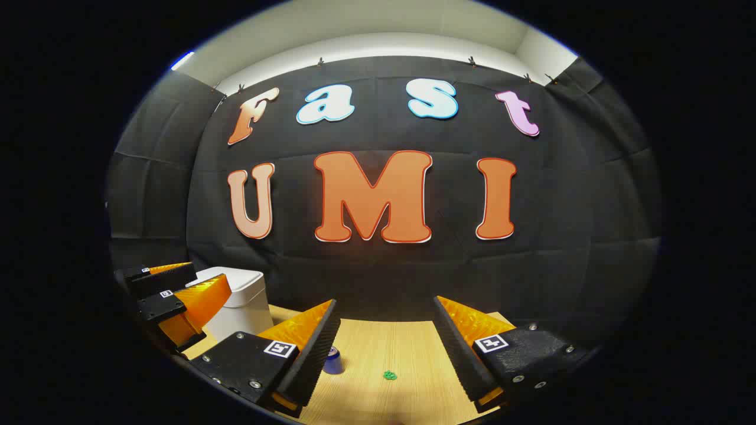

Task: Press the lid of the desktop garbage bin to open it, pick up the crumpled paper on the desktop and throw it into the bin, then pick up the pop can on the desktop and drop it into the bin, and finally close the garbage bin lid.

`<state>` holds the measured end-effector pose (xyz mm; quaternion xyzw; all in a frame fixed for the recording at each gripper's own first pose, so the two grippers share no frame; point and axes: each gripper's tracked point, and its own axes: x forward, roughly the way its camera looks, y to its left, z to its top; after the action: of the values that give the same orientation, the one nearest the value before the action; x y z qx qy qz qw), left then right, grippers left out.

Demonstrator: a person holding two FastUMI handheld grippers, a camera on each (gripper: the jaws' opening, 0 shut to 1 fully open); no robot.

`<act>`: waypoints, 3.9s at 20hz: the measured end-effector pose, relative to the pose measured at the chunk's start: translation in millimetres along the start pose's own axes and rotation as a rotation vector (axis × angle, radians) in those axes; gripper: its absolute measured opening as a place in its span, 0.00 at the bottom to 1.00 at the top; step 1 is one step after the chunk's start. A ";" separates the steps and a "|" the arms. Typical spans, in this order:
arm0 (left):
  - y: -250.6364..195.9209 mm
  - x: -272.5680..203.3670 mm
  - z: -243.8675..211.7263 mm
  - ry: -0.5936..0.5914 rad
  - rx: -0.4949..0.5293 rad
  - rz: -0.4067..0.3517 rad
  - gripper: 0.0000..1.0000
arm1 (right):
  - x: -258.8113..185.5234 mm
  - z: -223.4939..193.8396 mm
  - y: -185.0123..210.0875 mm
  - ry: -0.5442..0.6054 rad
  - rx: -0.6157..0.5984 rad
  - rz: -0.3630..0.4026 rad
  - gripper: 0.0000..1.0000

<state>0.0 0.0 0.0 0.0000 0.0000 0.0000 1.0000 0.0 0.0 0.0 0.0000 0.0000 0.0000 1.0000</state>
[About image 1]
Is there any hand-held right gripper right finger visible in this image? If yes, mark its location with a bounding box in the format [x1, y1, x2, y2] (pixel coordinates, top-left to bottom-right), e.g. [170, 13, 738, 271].
[433, 295, 592, 414]

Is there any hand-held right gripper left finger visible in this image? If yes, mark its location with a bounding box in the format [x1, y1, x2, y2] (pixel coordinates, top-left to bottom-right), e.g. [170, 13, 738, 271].
[190, 299, 342, 419]

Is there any white desktop garbage bin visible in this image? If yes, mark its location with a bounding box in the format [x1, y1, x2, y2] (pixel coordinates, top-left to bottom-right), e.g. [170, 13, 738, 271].
[186, 267, 275, 344]

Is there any wooden desktop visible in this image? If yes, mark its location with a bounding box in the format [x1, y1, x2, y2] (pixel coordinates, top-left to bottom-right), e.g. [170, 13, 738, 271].
[180, 304, 520, 425]

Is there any black backdrop cloth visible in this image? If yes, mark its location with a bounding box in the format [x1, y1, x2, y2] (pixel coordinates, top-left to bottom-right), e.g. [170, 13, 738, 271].
[106, 56, 662, 355]

